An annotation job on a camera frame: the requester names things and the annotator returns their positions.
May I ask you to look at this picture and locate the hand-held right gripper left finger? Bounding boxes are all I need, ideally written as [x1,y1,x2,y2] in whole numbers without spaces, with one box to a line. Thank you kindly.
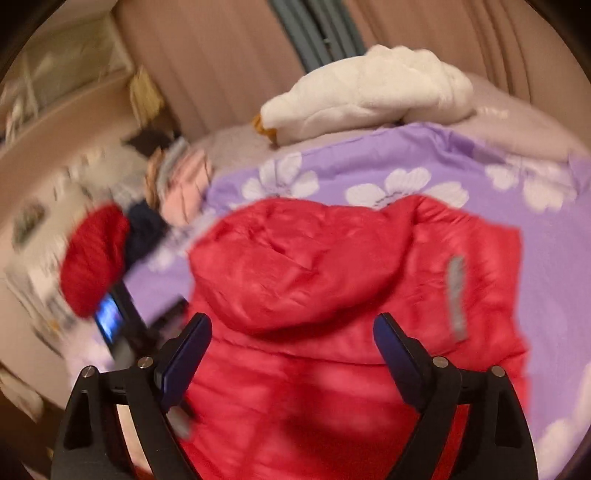
[50,312,213,480]

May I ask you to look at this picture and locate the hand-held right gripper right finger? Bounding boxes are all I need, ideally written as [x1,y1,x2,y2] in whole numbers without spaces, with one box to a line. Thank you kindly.
[373,312,540,480]

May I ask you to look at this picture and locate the purple floral bed sheet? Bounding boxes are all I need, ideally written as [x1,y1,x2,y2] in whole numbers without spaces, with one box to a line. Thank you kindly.
[69,122,591,480]

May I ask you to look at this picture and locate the white goose plush toy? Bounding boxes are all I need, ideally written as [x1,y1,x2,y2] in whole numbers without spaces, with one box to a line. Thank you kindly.
[252,45,476,146]

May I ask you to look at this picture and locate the grey folded clothes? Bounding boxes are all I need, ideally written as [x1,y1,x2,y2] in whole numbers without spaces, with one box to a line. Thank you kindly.
[157,138,190,185]

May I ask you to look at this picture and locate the straw fan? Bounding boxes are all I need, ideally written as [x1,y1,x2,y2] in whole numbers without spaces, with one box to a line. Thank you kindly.
[129,67,162,125]

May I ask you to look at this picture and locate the navy cloth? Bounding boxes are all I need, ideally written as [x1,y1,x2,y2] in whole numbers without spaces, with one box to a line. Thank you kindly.
[124,200,169,273]

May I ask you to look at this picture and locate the pink folded clothes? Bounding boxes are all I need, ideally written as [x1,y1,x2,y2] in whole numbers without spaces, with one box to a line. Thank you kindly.
[159,154,215,227]

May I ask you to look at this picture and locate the bright red down jacket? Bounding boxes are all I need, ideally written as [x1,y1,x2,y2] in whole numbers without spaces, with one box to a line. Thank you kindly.
[178,194,532,480]

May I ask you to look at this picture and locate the dark red quilted jacket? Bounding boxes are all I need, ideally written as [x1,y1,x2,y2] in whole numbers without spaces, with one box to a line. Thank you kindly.
[60,204,132,319]

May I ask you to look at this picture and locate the beige curtain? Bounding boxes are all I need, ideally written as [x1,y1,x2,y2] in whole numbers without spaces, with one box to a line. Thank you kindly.
[113,0,591,139]

